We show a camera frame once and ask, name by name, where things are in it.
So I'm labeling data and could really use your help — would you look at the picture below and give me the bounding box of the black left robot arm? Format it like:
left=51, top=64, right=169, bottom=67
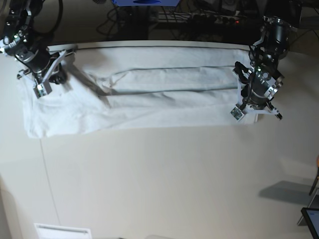
left=235, top=0, right=302, bottom=111

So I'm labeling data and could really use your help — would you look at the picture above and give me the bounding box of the blue box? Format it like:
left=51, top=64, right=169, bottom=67
left=112, top=0, right=180, bottom=6

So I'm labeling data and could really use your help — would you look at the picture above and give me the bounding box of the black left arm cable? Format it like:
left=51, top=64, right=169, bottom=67
left=233, top=61, right=252, bottom=83

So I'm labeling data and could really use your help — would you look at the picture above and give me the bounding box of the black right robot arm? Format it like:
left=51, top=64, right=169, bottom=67
left=0, top=0, right=63, bottom=84

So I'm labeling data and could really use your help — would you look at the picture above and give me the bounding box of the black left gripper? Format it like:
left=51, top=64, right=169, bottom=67
left=241, top=71, right=284, bottom=110

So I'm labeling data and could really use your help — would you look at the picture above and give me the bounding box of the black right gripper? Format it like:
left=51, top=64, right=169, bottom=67
left=12, top=43, right=67, bottom=85

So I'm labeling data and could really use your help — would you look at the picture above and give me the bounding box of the black tablet screen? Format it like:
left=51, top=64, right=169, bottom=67
left=301, top=208, right=319, bottom=239

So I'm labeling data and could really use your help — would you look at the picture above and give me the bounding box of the black tablet stand leg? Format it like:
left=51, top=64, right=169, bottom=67
left=309, top=168, right=319, bottom=196

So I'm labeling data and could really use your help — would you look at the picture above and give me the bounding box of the white T-shirt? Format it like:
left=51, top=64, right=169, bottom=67
left=17, top=47, right=249, bottom=138

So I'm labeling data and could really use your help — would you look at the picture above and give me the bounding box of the white paper sheet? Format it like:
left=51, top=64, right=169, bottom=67
left=34, top=223, right=92, bottom=239

